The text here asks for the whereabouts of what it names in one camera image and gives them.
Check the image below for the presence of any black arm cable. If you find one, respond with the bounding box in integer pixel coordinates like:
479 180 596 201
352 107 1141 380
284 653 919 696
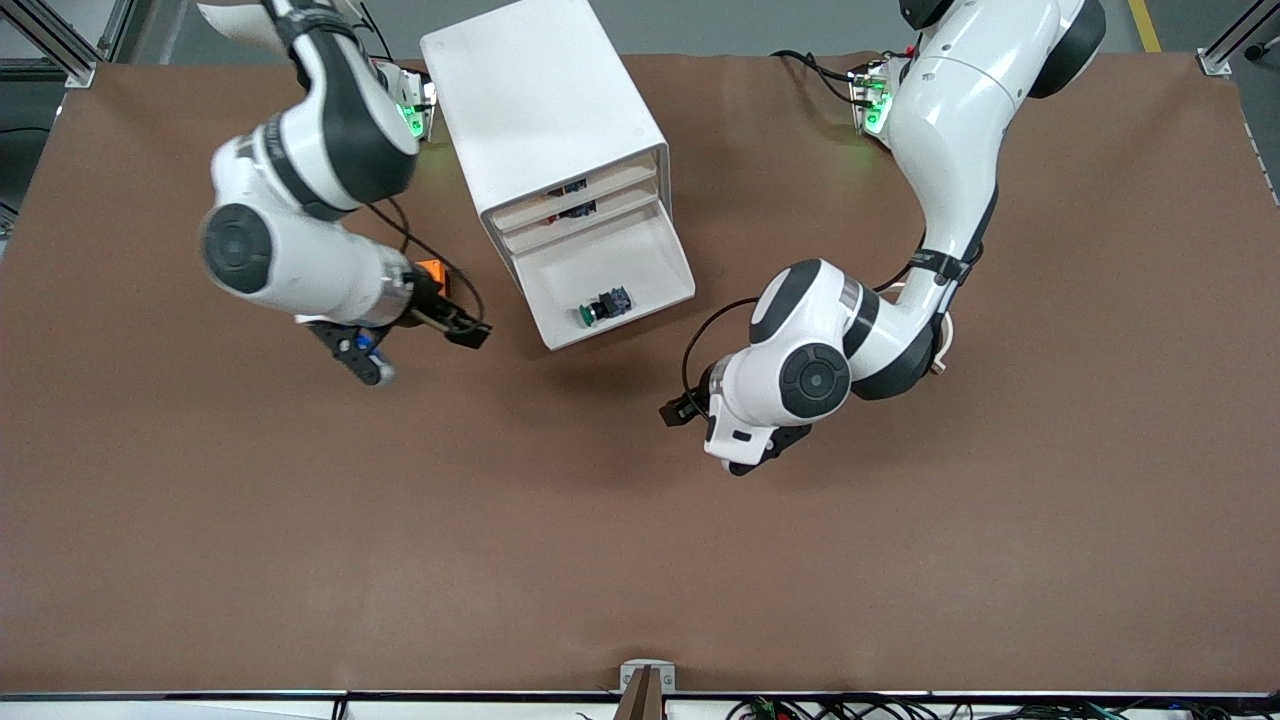
682 296 761 401
360 195 488 326

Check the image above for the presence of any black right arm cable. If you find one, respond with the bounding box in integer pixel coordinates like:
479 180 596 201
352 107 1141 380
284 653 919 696
360 195 488 326

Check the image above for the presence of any green mushroom push button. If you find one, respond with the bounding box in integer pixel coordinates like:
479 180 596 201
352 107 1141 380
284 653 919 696
578 286 633 327

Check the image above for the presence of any black base power cable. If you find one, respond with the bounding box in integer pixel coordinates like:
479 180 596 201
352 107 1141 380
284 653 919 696
770 48 863 109

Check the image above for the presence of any aluminium frame profile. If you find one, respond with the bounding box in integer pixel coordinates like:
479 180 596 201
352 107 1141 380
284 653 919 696
0 0 136 89
1198 0 1280 79

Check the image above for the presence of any grey metal bracket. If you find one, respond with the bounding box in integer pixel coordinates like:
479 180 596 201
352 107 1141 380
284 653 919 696
620 660 677 696

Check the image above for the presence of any brown table cover sheet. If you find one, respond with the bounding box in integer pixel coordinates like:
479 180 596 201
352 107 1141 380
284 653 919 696
0 50 1280 696

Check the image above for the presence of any white cabinet drawer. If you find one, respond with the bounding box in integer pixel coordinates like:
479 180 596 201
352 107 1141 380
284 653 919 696
508 195 698 352
500 175 663 257
493 155 661 233

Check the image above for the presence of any white drawer cabinet shell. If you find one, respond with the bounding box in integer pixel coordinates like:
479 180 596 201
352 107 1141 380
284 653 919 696
420 0 673 301

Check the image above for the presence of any tangled cable bundle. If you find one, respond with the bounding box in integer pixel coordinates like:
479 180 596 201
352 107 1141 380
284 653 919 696
725 694 1280 720

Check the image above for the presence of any white curved plastic piece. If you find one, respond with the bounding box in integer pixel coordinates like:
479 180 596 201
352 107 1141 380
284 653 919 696
928 305 957 377

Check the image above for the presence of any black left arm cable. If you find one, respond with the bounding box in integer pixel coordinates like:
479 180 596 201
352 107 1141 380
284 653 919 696
682 296 761 401

